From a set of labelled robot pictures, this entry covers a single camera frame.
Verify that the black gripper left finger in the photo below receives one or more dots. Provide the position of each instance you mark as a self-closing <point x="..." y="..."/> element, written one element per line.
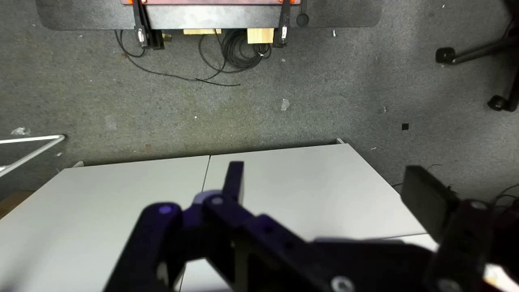
<point x="251" y="254"/>

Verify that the grey lower counter cabinet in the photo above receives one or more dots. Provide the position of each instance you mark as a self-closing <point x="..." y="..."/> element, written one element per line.
<point x="295" y="220"/>

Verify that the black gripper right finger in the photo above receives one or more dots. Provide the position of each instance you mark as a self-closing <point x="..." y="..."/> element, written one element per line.
<point x="459" y="228"/>

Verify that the metal tube frame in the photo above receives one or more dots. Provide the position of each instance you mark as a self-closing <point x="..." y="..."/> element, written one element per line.
<point x="32" y="147"/>

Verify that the dark desk with cables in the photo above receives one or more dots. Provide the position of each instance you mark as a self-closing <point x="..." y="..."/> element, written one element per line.
<point x="152" y="17"/>

